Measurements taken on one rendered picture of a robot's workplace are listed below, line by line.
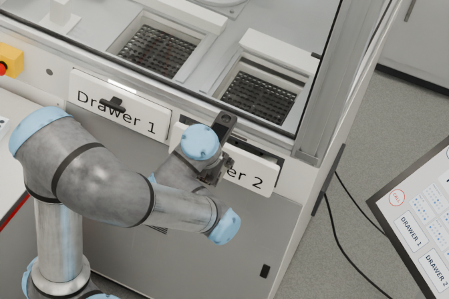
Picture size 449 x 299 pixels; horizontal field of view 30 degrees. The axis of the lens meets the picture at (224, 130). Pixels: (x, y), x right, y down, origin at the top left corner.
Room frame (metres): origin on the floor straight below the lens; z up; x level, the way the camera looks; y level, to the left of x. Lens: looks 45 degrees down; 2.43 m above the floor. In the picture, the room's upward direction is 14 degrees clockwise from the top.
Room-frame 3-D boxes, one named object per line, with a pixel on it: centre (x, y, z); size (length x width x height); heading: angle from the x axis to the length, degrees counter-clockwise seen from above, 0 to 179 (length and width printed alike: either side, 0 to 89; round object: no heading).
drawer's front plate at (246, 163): (1.45, -0.01, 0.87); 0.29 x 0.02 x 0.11; 77
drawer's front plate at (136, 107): (1.55, 0.29, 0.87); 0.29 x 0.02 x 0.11; 77
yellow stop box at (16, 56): (1.61, 0.61, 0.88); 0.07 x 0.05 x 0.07; 77
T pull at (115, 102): (1.52, 0.29, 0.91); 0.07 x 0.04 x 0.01; 77
